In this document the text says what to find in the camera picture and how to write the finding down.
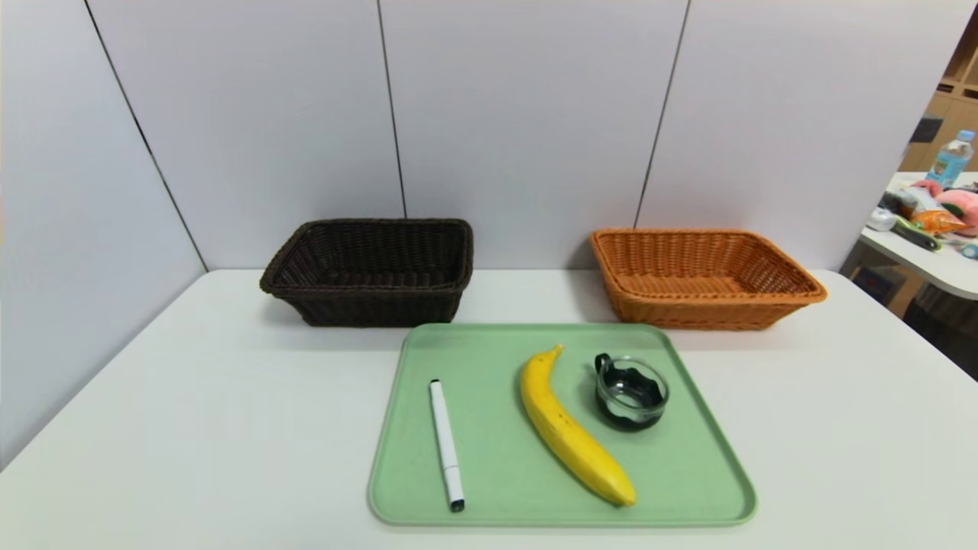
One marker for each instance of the white marker pen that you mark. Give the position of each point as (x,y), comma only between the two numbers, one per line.
(445,443)

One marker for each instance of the yellow banana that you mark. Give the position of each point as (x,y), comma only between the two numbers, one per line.
(565,435)

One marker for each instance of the glass cup with black holder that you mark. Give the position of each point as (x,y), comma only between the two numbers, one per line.
(630,416)

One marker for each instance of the dark brown wicker basket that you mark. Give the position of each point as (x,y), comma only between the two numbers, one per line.
(367,305)

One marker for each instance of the orange wicker basket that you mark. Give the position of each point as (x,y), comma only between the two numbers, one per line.
(688,313)

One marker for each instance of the green plastic tray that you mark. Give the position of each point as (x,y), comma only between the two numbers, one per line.
(489,458)

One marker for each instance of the orange snack packet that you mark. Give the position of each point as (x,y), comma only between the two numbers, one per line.
(936,220)

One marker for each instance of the white side table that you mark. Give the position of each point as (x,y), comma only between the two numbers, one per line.
(940,267)

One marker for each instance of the clear plastic water bottle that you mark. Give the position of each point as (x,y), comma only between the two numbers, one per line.
(951,160)

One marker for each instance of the pink plush toy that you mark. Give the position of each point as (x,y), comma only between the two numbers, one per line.
(964,205)

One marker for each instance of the wooden shelf unit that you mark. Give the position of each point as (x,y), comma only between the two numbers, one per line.
(959,107)

